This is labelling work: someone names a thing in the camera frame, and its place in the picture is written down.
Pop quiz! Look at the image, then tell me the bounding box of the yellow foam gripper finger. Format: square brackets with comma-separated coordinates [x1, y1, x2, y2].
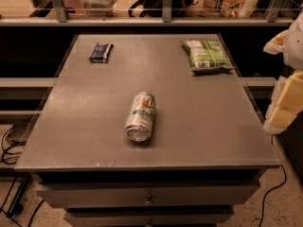
[263, 30, 288, 55]
[263, 71, 303, 134]

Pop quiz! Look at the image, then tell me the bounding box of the green jalapeno chip bag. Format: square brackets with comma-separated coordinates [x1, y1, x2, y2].
[182, 39, 234, 74]

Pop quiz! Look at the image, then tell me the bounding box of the white green 7up can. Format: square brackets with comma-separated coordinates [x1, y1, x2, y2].
[124, 92, 156, 142]

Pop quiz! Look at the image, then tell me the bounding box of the black backpack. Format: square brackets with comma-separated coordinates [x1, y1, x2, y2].
[128, 0, 197, 17]

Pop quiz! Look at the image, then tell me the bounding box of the grey drawer cabinet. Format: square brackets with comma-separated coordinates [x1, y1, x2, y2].
[16, 34, 279, 227]

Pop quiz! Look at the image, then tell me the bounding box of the dark blue snack bar wrapper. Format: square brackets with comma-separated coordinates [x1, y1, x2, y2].
[89, 44, 114, 63]

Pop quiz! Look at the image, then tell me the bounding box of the clear plastic container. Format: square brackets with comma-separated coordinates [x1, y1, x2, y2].
[81, 0, 117, 17]

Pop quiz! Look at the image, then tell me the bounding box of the black floor cable right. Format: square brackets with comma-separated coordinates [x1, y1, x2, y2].
[257, 134, 288, 227]

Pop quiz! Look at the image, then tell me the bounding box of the grey metal shelf rail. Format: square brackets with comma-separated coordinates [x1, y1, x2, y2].
[0, 0, 302, 26]

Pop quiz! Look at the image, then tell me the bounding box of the black cables left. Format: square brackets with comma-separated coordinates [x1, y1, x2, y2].
[0, 116, 45, 227]

